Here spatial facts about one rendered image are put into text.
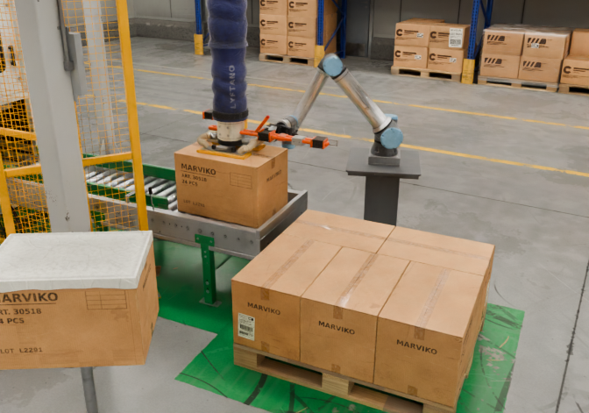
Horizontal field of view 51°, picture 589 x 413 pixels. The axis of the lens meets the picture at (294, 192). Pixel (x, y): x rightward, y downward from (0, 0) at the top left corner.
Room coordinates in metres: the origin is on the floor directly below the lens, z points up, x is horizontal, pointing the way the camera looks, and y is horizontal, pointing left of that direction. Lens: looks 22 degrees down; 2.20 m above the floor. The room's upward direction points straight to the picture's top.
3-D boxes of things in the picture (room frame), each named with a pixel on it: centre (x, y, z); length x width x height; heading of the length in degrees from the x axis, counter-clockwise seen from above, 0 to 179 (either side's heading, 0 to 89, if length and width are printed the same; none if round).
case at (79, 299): (2.19, 0.90, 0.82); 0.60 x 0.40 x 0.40; 93
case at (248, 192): (3.70, 0.40, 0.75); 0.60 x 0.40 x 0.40; 64
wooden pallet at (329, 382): (3.01, -0.42, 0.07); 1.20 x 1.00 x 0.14; 65
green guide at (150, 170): (4.44, 1.34, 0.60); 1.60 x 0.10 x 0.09; 65
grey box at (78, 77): (3.04, 1.13, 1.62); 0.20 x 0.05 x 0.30; 65
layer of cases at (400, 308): (3.01, -0.42, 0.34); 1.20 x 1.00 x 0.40; 65
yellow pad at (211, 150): (3.64, 0.44, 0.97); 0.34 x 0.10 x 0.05; 66
